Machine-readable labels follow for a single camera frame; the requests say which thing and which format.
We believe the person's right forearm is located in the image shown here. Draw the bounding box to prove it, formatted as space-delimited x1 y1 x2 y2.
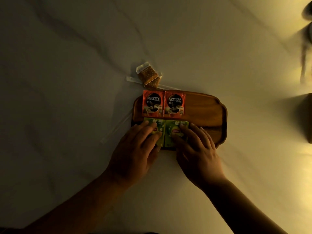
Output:
202 176 289 234

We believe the person's right hand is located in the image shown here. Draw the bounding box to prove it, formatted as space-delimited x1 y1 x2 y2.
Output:
172 123 227 190

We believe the small white round object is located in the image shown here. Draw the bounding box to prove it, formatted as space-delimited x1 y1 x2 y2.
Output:
302 1 312 21

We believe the person's left forearm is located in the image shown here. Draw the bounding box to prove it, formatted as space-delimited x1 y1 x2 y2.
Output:
22 168 130 234

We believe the person's left hand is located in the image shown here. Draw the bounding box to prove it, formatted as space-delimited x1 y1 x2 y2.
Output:
107 120 162 187

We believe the brown sugar packet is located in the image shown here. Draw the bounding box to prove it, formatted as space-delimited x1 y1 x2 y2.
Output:
136 62 158 85
146 76 163 90

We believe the white stirrer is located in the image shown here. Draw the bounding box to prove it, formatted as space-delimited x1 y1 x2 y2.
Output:
100 114 133 144
126 76 182 91

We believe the wooden tray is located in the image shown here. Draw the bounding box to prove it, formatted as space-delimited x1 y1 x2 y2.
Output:
131 90 227 151

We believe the black sign in wooden frame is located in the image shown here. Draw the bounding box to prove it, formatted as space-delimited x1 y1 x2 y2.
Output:
302 94 312 144

